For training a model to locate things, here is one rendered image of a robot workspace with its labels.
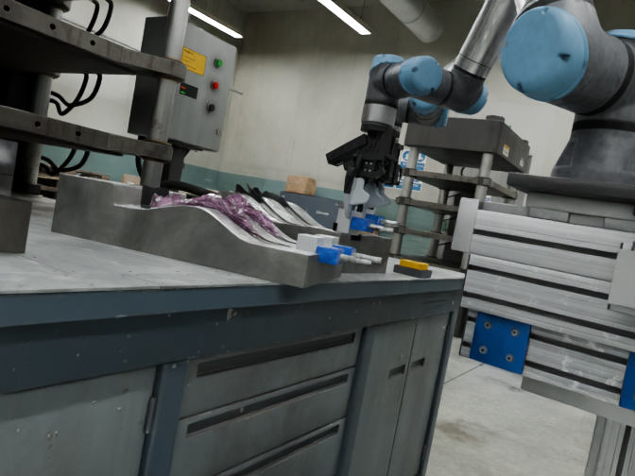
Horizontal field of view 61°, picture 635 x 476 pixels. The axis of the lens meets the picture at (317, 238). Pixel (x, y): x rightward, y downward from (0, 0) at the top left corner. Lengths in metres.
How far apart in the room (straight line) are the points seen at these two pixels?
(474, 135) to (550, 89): 4.46
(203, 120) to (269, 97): 8.07
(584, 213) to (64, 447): 0.78
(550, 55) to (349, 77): 8.47
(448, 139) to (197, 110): 3.65
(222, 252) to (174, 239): 0.09
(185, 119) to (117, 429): 1.33
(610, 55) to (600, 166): 0.15
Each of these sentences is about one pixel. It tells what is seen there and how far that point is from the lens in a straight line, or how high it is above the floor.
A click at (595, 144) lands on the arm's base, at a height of 1.10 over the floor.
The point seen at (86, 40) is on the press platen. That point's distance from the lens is 1.68.
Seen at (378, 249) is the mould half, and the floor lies 0.86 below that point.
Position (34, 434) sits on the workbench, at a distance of 0.76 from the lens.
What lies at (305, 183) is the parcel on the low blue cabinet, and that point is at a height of 1.29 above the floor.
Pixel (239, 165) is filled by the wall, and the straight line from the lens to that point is 10.21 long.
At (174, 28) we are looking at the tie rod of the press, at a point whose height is 1.38.
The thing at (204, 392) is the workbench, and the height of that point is 0.60.
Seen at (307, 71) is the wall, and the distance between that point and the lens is 9.74.
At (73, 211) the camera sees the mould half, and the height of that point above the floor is 0.85.
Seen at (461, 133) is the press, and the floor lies 1.87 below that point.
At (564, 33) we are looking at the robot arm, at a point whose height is 1.21.
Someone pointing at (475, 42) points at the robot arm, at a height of 1.32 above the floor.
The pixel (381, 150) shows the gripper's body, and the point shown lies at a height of 1.08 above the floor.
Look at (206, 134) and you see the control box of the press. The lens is 2.04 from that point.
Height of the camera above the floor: 0.93
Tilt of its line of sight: 3 degrees down
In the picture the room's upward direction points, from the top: 10 degrees clockwise
